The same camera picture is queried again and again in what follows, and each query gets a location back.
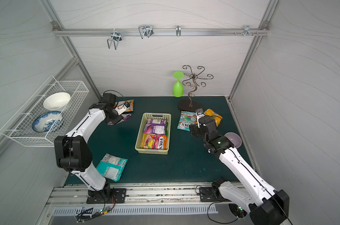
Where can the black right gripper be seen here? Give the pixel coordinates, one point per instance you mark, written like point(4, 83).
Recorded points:
point(197, 129)

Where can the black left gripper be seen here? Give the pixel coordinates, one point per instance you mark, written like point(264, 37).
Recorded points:
point(113, 113)

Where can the yellow mango candy bag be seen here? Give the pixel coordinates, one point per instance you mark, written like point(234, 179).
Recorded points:
point(215, 116)

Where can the orange Fox's candy bag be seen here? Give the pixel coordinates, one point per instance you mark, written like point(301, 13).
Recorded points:
point(131, 108)

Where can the teal Fox's mint candy bag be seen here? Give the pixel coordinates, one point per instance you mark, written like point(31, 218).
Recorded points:
point(186, 119)

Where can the purple candy bag back side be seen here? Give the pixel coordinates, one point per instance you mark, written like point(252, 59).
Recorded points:
point(155, 126)

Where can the pale green plastic basket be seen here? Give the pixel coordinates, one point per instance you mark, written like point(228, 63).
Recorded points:
point(153, 115)

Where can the Fox's fruits candy bag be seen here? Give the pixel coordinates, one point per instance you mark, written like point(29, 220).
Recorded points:
point(154, 142)

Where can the teal candy bag back side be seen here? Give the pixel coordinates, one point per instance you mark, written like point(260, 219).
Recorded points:
point(111, 167)

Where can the purple Fox's berries candy bag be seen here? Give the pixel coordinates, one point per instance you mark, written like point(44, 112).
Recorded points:
point(122, 118)

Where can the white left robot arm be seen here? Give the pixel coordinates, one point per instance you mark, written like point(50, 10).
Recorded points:
point(73, 154)

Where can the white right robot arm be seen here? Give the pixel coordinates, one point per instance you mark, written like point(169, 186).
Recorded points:
point(262, 202)

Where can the lilac bowl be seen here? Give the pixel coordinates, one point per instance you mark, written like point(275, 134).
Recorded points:
point(234, 138)

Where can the dark bronze cup tree stand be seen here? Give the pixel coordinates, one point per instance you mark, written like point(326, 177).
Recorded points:
point(194, 82)

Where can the green plastic wine glass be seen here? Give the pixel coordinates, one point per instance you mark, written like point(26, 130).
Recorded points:
point(178, 88)

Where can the white bowl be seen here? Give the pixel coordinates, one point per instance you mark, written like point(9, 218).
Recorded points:
point(57, 101)

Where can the metal double hook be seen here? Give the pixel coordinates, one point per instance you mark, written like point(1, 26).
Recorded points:
point(115, 38)

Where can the blue patterned plate bowl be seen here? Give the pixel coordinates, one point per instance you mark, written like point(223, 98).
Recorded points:
point(49, 121)

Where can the metal hook centre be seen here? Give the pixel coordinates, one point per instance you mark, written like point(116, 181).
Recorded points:
point(145, 31)

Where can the small metal hook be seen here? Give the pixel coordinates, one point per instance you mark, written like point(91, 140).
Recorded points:
point(178, 30)

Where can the metal hook right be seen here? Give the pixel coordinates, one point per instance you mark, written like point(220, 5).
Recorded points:
point(246, 32)

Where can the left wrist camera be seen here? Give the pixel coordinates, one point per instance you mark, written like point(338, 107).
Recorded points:
point(122, 108)

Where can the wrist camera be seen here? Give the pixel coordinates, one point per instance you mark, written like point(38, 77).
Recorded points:
point(199, 115)
point(122, 108)

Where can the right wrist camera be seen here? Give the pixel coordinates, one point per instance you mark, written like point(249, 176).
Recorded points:
point(199, 115)

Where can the white wire wall basket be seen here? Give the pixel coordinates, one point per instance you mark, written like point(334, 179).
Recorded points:
point(19, 126)

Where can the aluminium top rail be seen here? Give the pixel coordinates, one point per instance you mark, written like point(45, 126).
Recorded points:
point(195, 32)

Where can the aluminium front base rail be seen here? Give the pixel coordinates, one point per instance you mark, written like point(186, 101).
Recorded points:
point(136, 194)

